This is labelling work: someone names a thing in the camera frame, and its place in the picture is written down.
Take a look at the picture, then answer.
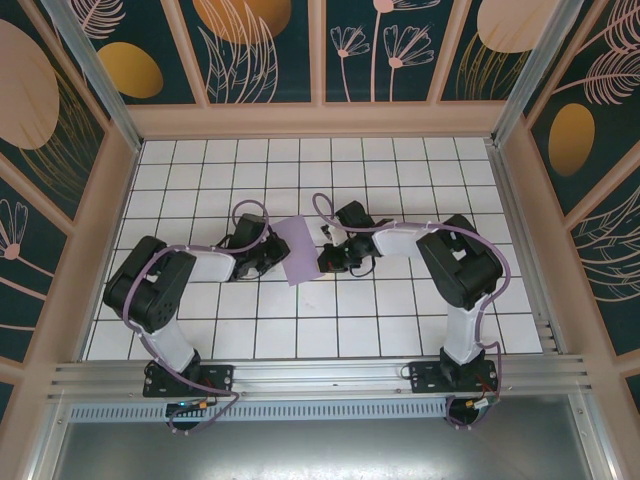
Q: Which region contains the purple square paper sheet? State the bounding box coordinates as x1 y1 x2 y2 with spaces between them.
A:
272 214 326 287

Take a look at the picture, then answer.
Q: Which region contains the grey metal sheet panel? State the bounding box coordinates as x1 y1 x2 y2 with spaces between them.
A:
29 394 614 480

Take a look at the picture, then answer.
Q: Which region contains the small circuit board with connector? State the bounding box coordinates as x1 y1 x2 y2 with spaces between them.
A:
449 397 501 417
167 398 217 417

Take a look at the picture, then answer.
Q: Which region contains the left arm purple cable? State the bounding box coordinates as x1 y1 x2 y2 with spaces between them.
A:
122 199 271 434

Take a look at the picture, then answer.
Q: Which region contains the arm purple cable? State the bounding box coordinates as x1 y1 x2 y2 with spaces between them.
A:
122 199 271 434
312 192 509 431

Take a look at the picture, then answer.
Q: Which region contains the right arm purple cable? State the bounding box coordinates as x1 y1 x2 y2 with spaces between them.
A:
312 192 509 431

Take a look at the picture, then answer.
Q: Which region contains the long aluminium mounting rail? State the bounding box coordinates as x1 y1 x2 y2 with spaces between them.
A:
47 354 594 401

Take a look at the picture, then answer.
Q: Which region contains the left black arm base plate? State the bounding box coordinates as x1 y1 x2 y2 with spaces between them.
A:
143 363 235 399

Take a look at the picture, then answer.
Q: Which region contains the slotted grey cable duct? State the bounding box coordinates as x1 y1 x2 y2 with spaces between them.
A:
67 402 451 421

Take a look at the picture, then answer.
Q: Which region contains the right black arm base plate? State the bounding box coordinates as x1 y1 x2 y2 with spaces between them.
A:
408 360 500 396

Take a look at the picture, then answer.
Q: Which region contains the aluminium side rail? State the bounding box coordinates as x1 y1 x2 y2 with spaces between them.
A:
487 142 564 356

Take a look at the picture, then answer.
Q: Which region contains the aluminium corner post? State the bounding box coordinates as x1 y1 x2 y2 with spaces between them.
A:
39 0 144 154
489 0 586 146

